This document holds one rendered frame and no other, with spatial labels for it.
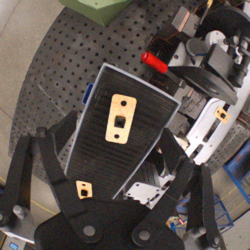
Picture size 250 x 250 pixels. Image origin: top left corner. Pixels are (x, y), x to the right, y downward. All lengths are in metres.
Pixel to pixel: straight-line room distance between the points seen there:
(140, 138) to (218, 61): 0.20
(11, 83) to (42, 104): 1.27
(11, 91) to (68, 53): 1.46
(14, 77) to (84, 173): 1.80
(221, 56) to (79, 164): 0.35
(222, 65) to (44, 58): 0.77
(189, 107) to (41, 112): 0.78
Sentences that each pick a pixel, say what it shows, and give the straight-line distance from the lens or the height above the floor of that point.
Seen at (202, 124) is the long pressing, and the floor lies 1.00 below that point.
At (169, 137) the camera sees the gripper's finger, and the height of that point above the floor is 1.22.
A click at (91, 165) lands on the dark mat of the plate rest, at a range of 0.28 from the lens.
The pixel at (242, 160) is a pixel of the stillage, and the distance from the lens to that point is 2.73.
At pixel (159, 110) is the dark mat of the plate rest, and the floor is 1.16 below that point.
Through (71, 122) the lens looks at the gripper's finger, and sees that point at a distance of 0.18.
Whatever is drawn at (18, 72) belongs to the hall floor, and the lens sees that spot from 1.92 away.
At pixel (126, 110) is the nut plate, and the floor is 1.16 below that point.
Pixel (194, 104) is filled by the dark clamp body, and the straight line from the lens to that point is 0.34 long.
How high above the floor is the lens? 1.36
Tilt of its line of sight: 65 degrees down
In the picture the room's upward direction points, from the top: 179 degrees counter-clockwise
